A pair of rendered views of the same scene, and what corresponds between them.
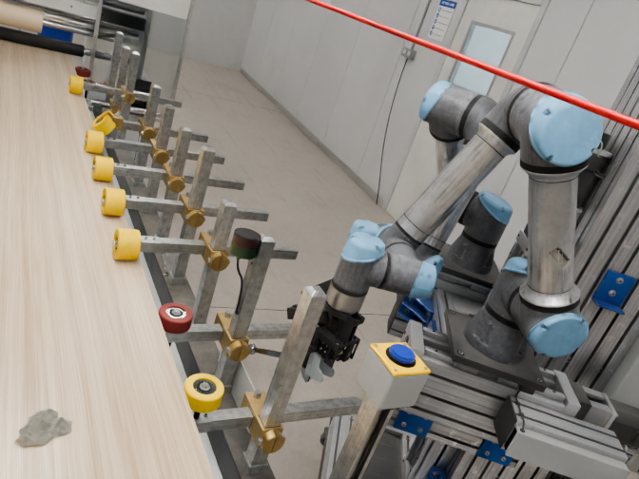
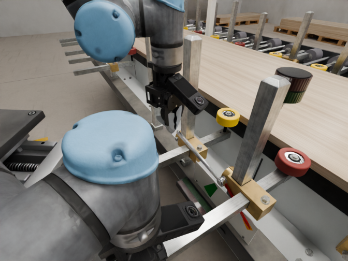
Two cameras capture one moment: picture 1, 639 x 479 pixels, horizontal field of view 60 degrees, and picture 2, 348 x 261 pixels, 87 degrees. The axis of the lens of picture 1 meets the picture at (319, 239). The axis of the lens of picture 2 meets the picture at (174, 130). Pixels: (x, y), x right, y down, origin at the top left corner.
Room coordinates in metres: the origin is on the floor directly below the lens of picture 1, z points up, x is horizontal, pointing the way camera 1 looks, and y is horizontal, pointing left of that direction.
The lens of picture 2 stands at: (1.44, -0.04, 1.27)
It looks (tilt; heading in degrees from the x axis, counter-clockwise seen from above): 38 degrees down; 183
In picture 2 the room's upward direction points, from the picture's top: straight up
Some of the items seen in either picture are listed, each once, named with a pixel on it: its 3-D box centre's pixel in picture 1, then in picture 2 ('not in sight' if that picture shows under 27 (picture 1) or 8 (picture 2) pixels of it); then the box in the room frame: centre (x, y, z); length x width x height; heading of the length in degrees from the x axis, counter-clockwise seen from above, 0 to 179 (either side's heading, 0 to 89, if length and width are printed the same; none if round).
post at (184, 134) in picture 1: (171, 192); not in sight; (1.75, 0.54, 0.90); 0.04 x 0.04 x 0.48; 34
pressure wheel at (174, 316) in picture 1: (171, 330); (287, 170); (1.08, 0.26, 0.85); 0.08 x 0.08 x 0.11
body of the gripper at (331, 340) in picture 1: (335, 331); (165, 85); (0.99, -0.09, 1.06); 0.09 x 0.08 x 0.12; 54
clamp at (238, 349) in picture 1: (230, 335); (246, 189); (1.15, 0.13, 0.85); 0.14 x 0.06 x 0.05; 34
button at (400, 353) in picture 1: (401, 355); not in sight; (0.71, -0.17, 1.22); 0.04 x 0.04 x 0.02
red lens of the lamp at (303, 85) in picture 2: (246, 238); (291, 78); (1.10, 0.15, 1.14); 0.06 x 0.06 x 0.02
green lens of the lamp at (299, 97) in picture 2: (243, 248); (286, 90); (1.10, 0.15, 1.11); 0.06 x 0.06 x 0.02
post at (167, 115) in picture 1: (157, 165); not in sight; (1.96, 0.68, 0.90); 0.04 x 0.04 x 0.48; 34
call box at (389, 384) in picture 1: (391, 376); not in sight; (0.71, -0.17, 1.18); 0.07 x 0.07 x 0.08; 34
